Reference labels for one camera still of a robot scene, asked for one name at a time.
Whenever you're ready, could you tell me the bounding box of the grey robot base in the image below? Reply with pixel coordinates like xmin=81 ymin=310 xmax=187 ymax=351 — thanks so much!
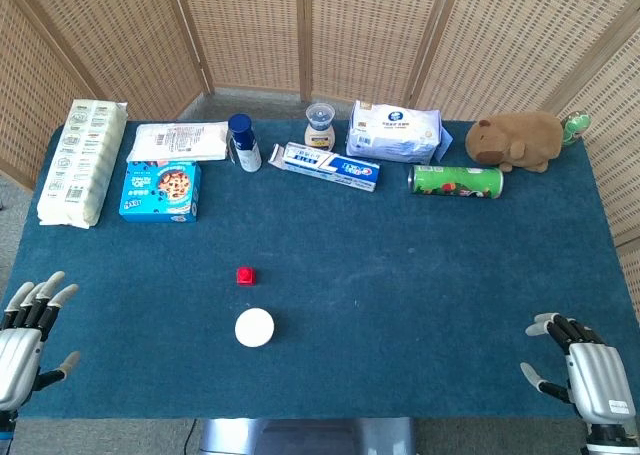
xmin=198 ymin=417 xmax=417 ymax=455

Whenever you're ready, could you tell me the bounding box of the white floral paper cup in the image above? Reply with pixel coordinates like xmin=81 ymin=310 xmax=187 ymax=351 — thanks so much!
xmin=234 ymin=307 xmax=276 ymax=349

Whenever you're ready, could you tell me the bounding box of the white blue tissue pack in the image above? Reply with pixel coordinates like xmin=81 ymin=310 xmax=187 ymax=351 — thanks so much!
xmin=345 ymin=99 xmax=455 ymax=165

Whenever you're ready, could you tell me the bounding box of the long white wrapped package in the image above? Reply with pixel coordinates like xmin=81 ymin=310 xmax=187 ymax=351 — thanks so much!
xmin=36 ymin=98 xmax=129 ymax=230

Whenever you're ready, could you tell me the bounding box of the white blue toothpaste box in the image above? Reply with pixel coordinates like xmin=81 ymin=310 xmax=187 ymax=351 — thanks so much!
xmin=267 ymin=142 xmax=381 ymax=193

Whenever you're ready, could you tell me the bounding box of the brown capybara plush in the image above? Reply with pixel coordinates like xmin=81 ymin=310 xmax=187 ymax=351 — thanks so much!
xmin=464 ymin=110 xmax=565 ymax=174

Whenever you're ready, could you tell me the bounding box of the bamboo folding screen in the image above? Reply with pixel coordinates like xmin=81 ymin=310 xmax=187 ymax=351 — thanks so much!
xmin=0 ymin=0 xmax=640 ymax=321

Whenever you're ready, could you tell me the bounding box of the mayonnaise jar with clear cap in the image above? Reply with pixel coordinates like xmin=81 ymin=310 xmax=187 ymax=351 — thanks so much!
xmin=303 ymin=102 xmax=337 ymax=152

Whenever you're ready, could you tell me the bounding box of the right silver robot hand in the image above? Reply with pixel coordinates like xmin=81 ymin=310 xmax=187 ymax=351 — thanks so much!
xmin=519 ymin=312 xmax=637 ymax=427

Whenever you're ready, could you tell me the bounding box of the small green toy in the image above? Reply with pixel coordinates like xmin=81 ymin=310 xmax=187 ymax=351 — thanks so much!
xmin=560 ymin=112 xmax=592 ymax=146

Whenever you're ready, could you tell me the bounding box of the green chips can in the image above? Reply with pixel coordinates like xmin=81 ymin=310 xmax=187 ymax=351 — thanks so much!
xmin=407 ymin=164 xmax=505 ymax=200

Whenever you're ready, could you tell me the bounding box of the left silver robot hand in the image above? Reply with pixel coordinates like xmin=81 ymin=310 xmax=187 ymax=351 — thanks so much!
xmin=0 ymin=270 xmax=81 ymax=415

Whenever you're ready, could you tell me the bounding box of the flat white plastic packet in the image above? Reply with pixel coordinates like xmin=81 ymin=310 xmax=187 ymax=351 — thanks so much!
xmin=125 ymin=121 xmax=230 ymax=164

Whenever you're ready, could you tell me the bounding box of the blue cookie box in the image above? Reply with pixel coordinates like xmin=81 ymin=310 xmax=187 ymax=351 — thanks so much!
xmin=118 ymin=160 xmax=203 ymax=224

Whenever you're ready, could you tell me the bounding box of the thin black floor cable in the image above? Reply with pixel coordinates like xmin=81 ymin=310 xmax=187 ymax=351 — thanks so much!
xmin=181 ymin=418 xmax=198 ymax=455

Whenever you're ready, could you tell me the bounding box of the blue table mat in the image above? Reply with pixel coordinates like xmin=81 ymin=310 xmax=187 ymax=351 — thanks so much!
xmin=0 ymin=119 xmax=640 ymax=420

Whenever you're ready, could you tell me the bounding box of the white bottle with blue cap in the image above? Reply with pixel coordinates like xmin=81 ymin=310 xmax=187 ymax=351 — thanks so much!
xmin=227 ymin=113 xmax=263 ymax=173

